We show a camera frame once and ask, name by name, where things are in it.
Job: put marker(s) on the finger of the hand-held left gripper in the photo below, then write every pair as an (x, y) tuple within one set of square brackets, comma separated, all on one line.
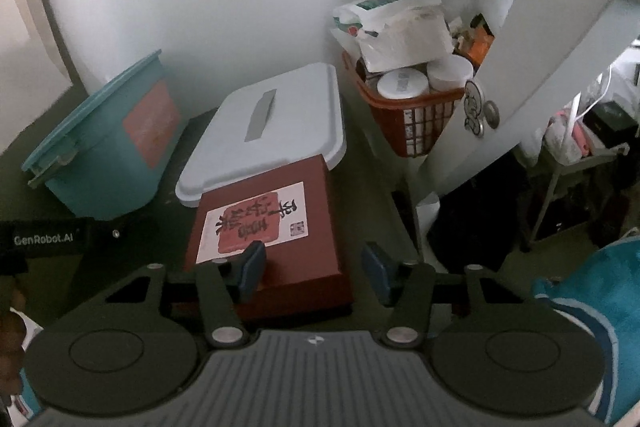
[(111, 236)]

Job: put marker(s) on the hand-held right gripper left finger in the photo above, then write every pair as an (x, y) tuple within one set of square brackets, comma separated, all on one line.
[(252, 269)]

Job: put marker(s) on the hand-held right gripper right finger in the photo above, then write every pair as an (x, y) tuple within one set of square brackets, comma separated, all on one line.
[(377, 272)]

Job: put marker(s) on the dark red box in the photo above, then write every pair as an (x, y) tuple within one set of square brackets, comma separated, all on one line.
[(310, 257)]

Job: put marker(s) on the teal plastic storage bin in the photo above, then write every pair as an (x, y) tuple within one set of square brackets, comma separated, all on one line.
[(95, 157)]

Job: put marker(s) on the white bin lid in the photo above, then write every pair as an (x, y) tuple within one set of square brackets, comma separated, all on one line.
[(295, 117)]

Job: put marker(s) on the person's left hand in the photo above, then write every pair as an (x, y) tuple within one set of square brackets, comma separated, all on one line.
[(11, 337)]

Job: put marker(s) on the orange plastic basket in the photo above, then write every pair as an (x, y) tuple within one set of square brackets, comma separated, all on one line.
[(430, 122)]

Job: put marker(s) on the teal printed object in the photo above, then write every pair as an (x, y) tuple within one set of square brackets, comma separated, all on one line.
[(22, 399)]

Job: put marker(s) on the cartoon outline sticker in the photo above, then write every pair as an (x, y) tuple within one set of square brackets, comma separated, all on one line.
[(472, 107)]

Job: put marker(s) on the round metal door lock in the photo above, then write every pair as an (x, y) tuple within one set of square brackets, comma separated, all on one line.
[(492, 115)]

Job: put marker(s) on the grey metal rack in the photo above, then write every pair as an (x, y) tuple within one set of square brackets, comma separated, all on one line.
[(560, 177)]

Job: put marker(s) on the plain white jar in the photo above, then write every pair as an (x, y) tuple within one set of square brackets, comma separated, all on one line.
[(450, 72)]

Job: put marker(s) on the teal striped clothing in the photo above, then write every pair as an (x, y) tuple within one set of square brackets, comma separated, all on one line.
[(590, 307)]

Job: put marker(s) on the pink soft item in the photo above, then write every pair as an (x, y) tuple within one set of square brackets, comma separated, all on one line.
[(570, 132)]

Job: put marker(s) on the white crumpled plastic bag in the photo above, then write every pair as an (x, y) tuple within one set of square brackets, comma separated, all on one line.
[(405, 32)]

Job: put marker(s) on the orange carton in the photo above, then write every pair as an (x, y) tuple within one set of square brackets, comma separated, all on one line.
[(477, 44)]

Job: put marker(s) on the wet wipes pack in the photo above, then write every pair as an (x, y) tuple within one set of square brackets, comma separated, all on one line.
[(375, 3)]

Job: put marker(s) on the black box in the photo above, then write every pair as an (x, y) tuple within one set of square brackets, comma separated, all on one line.
[(610, 122)]

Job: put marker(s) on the white cabinet door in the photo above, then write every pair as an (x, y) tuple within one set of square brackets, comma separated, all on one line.
[(550, 32)]

